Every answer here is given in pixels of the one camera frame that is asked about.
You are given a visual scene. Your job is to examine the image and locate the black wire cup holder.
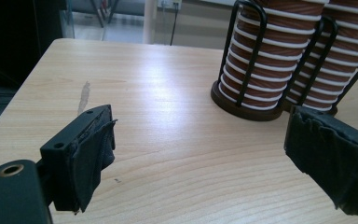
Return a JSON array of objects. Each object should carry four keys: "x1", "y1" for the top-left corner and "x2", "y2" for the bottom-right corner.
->
[
  {"x1": 282, "y1": 15, "x2": 358, "y2": 117},
  {"x1": 210, "y1": 0, "x2": 339, "y2": 122}
]

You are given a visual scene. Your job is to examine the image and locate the stack of brown paper cups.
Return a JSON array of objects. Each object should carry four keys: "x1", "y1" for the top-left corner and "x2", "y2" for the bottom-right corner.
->
[
  {"x1": 218, "y1": 0, "x2": 330, "y2": 111},
  {"x1": 287, "y1": 0, "x2": 358, "y2": 113}
]

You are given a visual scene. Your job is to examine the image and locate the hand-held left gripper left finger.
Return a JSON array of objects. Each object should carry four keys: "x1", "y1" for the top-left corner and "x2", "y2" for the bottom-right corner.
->
[{"x1": 39, "y1": 104, "x2": 118, "y2": 215}]

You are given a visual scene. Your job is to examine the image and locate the black hanging cable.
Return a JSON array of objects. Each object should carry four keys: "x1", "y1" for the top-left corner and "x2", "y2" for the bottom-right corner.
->
[{"x1": 169, "y1": 2, "x2": 180, "y2": 47}]

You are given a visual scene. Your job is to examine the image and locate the black stand legs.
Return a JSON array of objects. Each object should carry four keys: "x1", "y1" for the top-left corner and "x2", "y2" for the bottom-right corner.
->
[{"x1": 89, "y1": 0, "x2": 119, "y2": 29}]

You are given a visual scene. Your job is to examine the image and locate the dark cabinet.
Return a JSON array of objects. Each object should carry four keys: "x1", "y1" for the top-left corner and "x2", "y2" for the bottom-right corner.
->
[{"x1": 0, "y1": 0, "x2": 68, "y2": 90}]

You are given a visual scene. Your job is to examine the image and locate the white wall socket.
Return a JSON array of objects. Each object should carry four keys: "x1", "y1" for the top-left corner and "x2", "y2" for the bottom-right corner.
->
[{"x1": 158, "y1": 0, "x2": 183, "y2": 10}]

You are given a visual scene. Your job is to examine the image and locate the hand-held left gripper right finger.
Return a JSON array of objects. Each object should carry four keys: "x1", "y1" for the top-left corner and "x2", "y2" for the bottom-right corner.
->
[{"x1": 283, "y1": 105, "x2": 358, "y2": 217}]

